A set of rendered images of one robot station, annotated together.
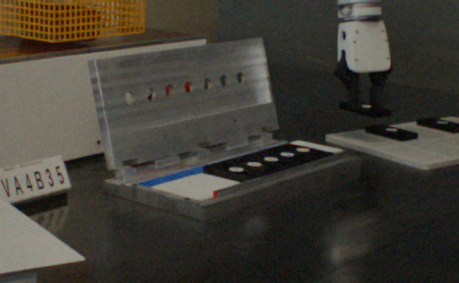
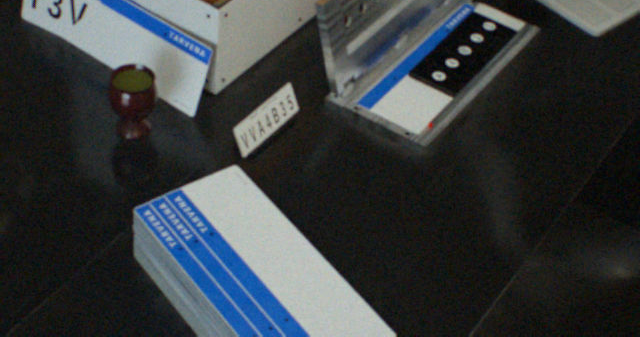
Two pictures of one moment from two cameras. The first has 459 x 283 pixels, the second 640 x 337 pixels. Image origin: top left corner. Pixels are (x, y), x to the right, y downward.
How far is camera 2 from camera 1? 1.02 m
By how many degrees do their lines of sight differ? 30
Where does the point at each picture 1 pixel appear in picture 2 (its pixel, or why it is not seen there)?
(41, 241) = (355, 308)
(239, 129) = (430, 3)
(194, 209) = (415, 146)
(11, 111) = (236, 33)
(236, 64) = not seen: outside the picture
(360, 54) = not seen: outside the picture
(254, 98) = not seen: outside the picture
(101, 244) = (351, 208)
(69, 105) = (280, 3)
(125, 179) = (344, 96)
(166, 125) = (375, 33)
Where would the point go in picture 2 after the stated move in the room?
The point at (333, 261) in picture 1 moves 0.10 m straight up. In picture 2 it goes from (540, 224) to (553, 179)
